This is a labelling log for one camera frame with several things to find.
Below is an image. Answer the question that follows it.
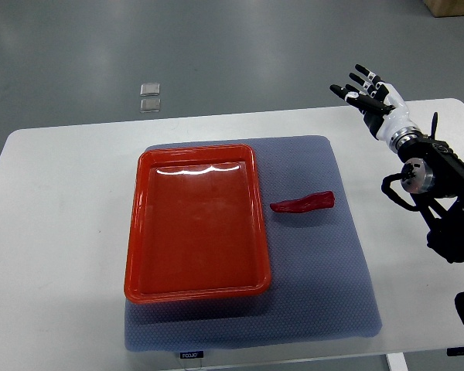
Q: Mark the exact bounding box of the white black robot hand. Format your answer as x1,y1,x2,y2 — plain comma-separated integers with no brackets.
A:
329,64,421,153

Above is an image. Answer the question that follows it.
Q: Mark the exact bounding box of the black table controller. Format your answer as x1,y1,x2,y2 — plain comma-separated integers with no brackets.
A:
446,347,464,357

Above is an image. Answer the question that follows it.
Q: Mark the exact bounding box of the white table leg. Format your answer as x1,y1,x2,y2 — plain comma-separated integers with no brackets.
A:
386,352,408,371

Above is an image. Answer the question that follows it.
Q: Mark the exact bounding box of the blue-grey mesh mat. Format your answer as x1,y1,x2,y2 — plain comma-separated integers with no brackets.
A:
125,135,381,352

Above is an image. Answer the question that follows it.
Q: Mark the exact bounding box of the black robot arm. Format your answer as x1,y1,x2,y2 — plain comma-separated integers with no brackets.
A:
381,113,464,325

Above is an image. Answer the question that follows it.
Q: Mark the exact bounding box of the cardboard box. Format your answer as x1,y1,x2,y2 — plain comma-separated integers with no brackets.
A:
424,0,464,18

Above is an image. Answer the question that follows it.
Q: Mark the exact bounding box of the upper floor metal plate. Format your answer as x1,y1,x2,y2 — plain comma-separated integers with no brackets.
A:
140,82,160,97

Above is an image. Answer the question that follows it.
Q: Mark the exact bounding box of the black table label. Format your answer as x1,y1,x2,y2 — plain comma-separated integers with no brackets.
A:
179,351,204,359

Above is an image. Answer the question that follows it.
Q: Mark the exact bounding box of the red plastic tray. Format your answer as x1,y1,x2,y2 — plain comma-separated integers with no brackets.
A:
124,144,271,305

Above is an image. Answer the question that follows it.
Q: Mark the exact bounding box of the red pepper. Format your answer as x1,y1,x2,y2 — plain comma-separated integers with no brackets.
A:
270,191,335,213

